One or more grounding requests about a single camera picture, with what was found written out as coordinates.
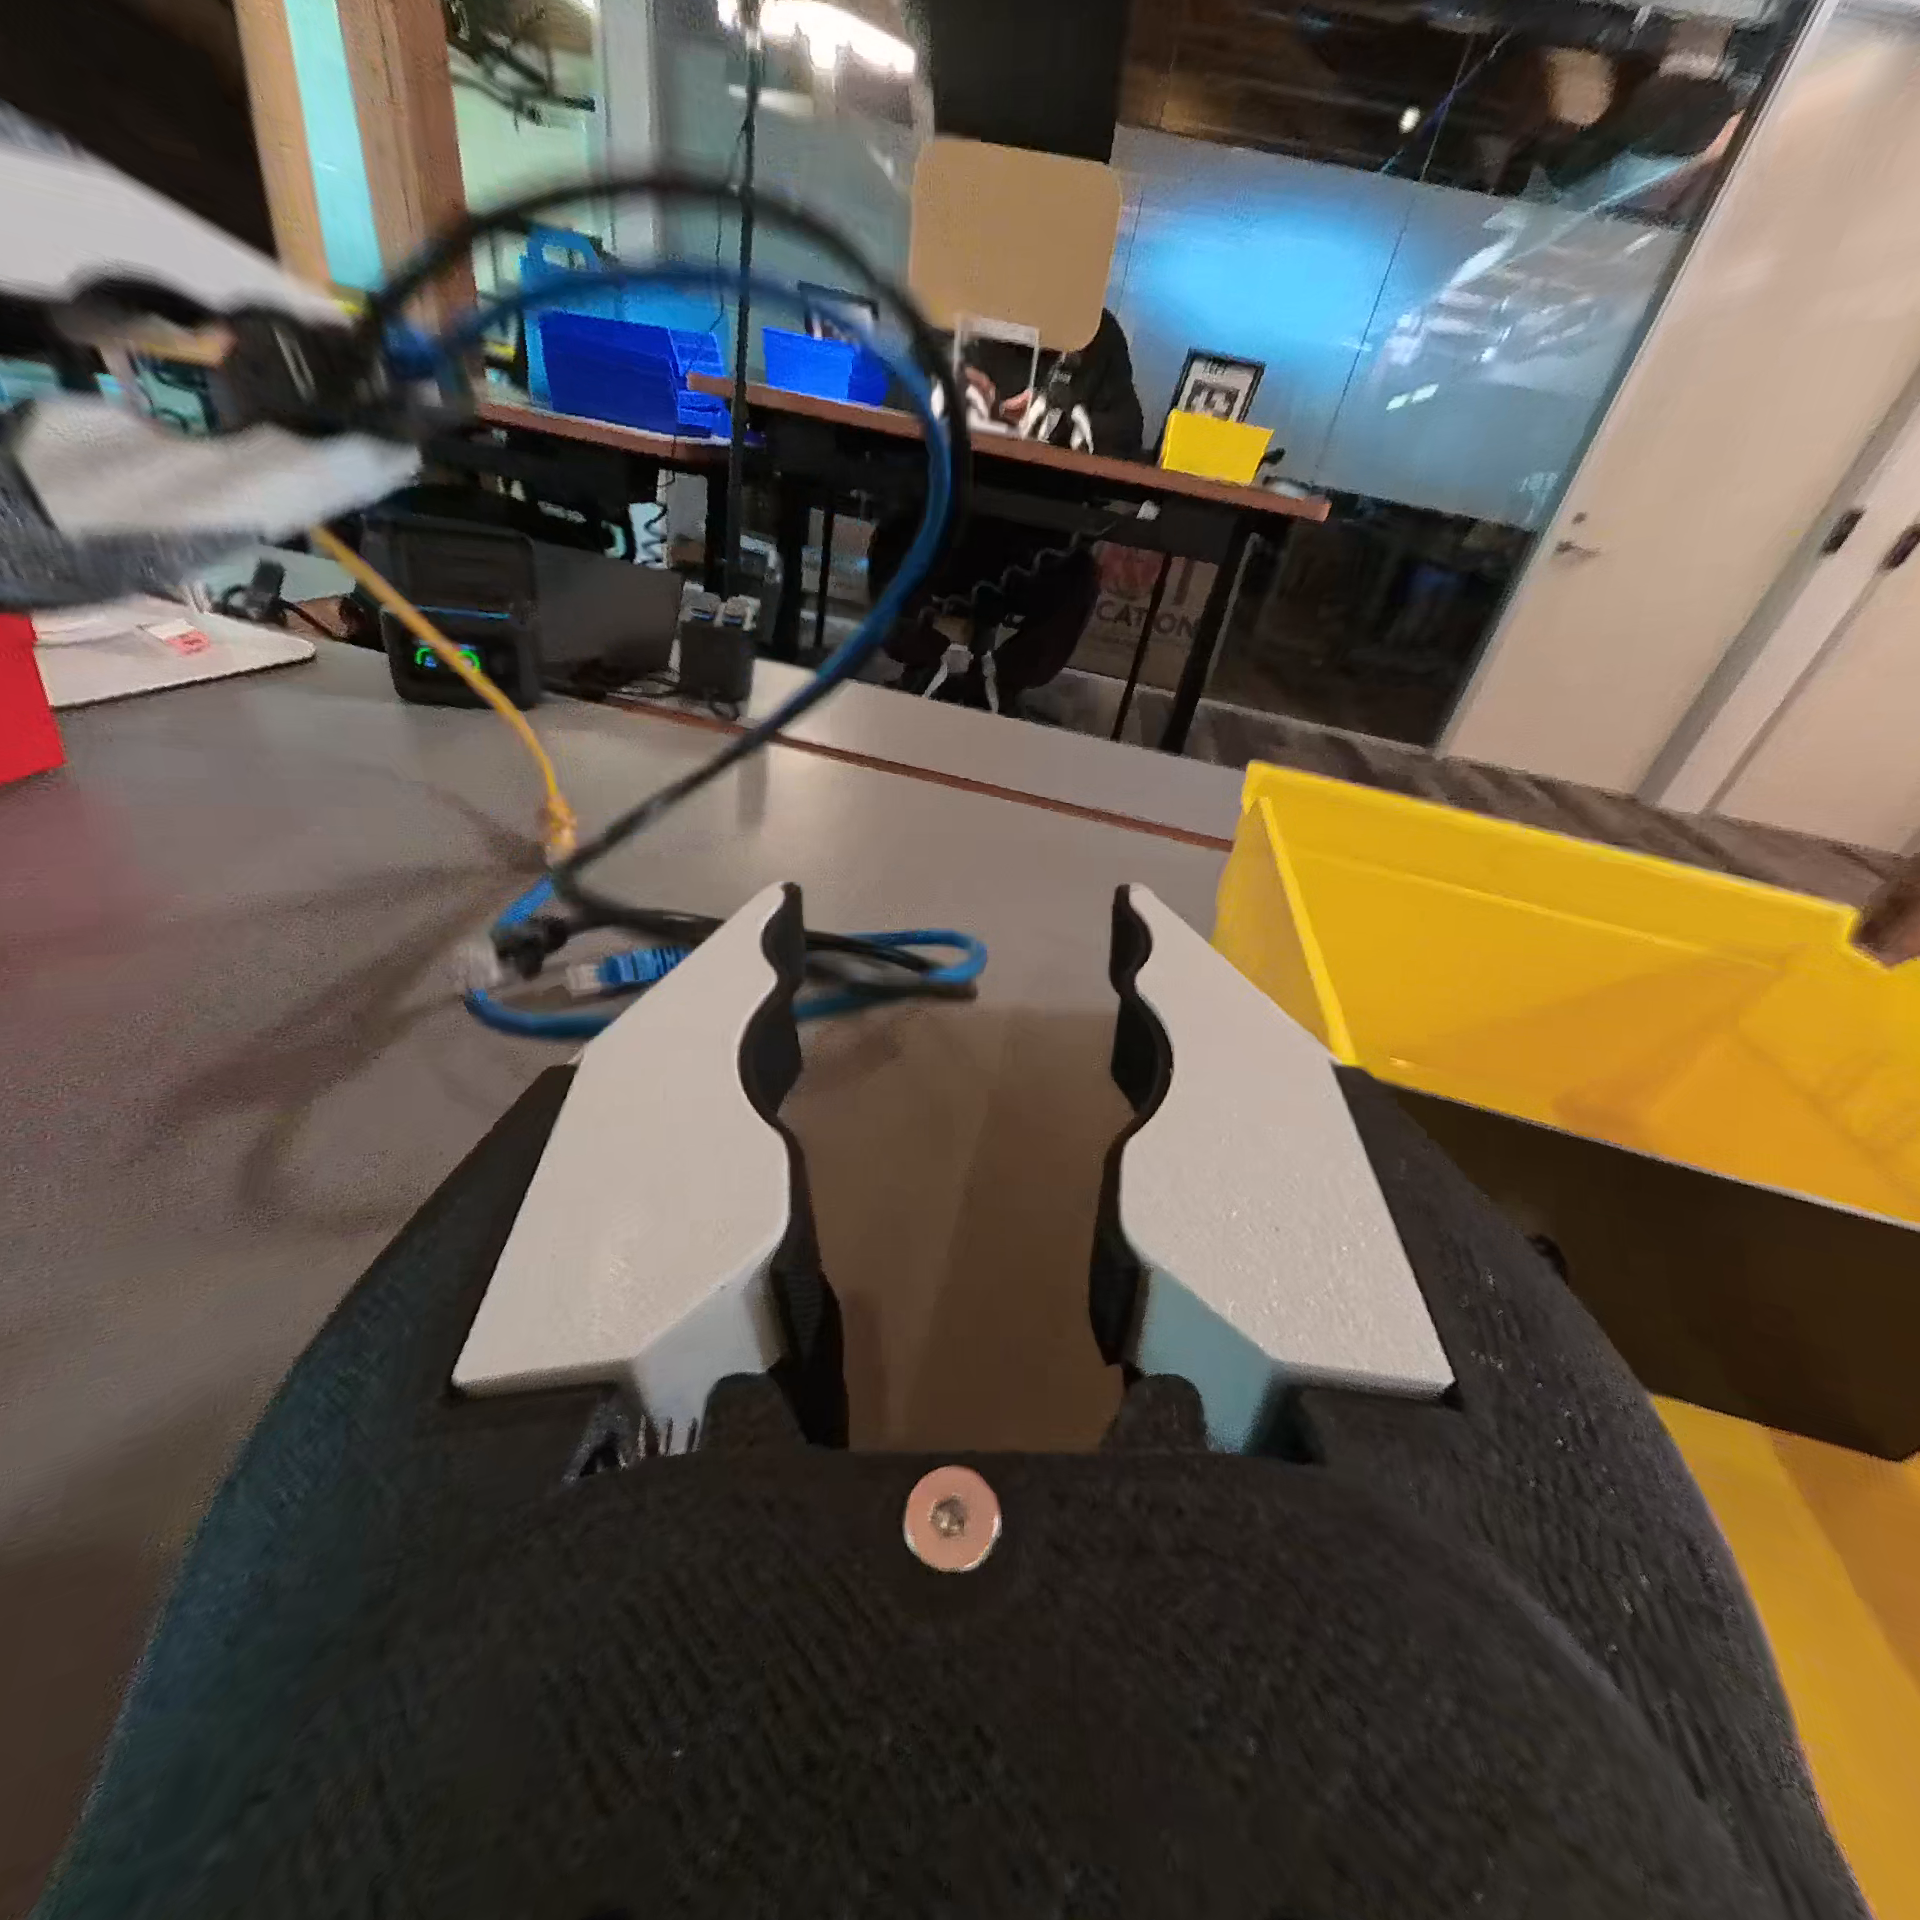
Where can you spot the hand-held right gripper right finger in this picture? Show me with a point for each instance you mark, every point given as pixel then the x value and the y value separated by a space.
pixel 1274 1201

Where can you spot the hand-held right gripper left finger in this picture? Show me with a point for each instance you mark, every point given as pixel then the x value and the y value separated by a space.
pixel 644 1201

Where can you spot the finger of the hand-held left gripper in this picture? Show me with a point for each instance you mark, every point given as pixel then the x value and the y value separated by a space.
pixel 181 482
pixel 107 232

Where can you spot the red bin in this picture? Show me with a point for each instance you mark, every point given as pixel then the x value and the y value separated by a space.
pixel 24 708

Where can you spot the black ethernet coupler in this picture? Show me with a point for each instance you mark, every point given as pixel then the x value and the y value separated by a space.
pixel 292 376

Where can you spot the white pad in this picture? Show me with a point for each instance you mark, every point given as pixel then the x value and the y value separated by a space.
pixel 152 661

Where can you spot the black power station green display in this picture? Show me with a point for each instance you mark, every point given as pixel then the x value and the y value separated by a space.
pixel 460 661

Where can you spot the large yellow bin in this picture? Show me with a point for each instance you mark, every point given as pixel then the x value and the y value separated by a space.
pixel 1574 963

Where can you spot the black label printer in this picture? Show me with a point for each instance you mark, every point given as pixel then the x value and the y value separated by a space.
pixel 598 599

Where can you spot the black battery charger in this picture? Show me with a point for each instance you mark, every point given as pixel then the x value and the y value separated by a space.
pixel 717 655

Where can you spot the black stand pole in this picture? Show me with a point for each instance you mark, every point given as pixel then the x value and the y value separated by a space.
pixel 743 302

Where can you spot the printed marker sign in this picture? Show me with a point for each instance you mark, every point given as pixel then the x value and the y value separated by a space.
pixel 1220 388
pixel 840 311

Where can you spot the white door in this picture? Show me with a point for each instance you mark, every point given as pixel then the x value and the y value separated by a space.
pixel 1649 452
pixel 1829 708

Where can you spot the small yellow bin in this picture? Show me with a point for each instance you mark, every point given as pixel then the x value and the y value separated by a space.
pixel 1216 450

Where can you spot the clear acrylic stand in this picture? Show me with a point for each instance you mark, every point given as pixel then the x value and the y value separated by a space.
pixel 996 348

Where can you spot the wooden post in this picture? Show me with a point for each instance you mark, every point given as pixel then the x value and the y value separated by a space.
pixel 389 153

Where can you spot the black wall screen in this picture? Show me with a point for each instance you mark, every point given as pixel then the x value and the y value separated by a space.
pixel 1020 78

